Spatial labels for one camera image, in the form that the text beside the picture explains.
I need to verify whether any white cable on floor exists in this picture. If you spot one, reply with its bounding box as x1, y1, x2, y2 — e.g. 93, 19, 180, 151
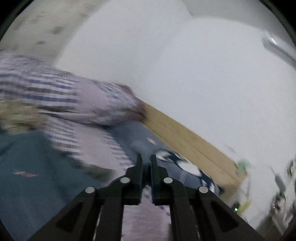
238, 159, 296, 223

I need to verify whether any khaki beige garment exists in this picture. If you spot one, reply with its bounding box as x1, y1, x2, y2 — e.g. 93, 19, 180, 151
1, 99, 46, 135

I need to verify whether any wooden bed frame edge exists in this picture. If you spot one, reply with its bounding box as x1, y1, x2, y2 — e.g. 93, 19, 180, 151
144, 103, 246, 201

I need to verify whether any black box with green light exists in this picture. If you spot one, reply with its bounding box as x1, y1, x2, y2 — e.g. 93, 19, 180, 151
231, 201, 241, 215

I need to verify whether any dark teal blue garment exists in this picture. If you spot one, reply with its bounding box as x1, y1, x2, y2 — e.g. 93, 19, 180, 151
1, 131, 108, 240

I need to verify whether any navy blue cartoon pillow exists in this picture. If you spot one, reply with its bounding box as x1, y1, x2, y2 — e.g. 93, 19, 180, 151
105, 121, 224, 196

